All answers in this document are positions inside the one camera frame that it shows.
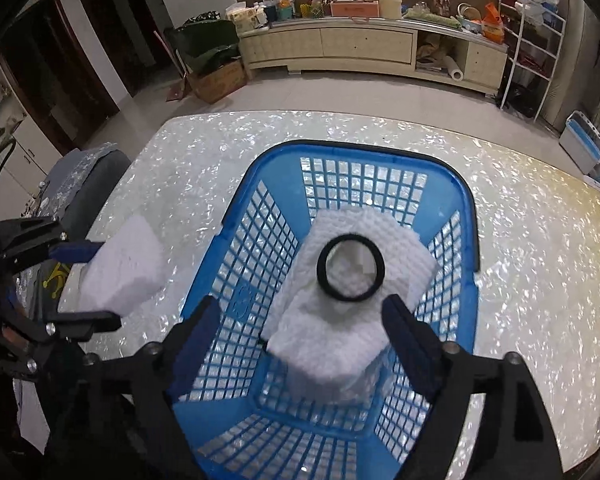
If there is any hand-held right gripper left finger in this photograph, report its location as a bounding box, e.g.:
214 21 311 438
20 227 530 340
50 295 223 480

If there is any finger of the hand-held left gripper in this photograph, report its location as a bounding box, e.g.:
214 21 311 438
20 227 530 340
15 309 122 348
0 216 105 273

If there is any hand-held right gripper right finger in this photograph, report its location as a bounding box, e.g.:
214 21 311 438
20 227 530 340
381 294 563 480

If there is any blue plastic basket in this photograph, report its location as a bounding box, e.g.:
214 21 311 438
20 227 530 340
166 140 482 480

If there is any white knitted towel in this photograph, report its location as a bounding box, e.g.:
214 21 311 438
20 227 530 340
260 205 438 378

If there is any black hair tie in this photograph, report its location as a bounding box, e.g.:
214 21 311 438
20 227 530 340
316 234 385 303

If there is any grey chair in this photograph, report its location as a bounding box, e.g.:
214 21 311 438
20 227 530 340
41 142 132 246

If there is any clear plastic bag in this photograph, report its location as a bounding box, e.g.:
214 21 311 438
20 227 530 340
285 350 383 406

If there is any cardboard box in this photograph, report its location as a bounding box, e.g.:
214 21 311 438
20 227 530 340
186 59 247 104

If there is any green bag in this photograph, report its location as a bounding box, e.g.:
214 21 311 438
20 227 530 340
172 12 241 78

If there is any blue and white bucket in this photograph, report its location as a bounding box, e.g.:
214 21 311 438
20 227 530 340
559 110 600 173

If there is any white paper roll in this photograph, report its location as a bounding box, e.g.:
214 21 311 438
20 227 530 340
442 56 466 82

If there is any tissue pack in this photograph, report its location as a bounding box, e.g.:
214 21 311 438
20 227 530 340
225 2 268 31

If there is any cream television cabinet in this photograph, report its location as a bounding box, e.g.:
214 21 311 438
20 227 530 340
237 17 510 96

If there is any orange bag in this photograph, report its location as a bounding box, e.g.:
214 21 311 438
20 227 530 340
481 2 506 41

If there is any pink box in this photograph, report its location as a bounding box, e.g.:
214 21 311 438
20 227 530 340
330 0 381 18

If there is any white wire rack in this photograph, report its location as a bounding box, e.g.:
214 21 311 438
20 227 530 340
497 0 568 121

